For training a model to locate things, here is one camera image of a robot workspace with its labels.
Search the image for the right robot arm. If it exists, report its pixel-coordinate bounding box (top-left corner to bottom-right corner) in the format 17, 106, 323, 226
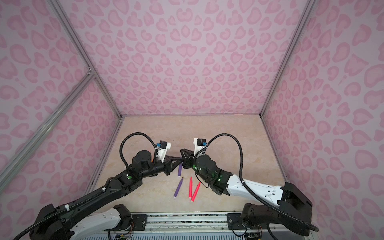
181, 149, 319, 237

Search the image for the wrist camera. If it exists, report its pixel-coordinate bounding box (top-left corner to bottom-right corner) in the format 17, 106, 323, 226
157, 141, 172, 163
194, 138, 207, 157

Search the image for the diagonal aluminium frame bar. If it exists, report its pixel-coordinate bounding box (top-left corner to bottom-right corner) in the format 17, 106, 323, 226
1, 70, 95, 192

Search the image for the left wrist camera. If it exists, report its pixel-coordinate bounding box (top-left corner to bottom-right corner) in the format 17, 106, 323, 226
157, 141, 172, 163

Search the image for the purple pen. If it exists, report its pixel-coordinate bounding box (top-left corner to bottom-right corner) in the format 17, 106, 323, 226
178, 164, 183, 177
173, 177, 184, 198

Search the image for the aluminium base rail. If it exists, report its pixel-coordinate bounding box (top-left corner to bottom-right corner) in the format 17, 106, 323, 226
64, 211, 319, 240

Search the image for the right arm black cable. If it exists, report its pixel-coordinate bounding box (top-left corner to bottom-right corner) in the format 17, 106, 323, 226
200, 133, 319, 232

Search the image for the pink pen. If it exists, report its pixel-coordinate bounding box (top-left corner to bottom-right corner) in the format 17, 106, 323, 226
191, 183, 201, 202
189, 177, 193, 199

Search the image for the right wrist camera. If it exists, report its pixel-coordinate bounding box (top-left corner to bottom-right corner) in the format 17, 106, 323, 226
194, 138, 207, 157

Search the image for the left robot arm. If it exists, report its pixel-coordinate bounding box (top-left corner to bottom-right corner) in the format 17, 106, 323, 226
29, 150, 185, 240

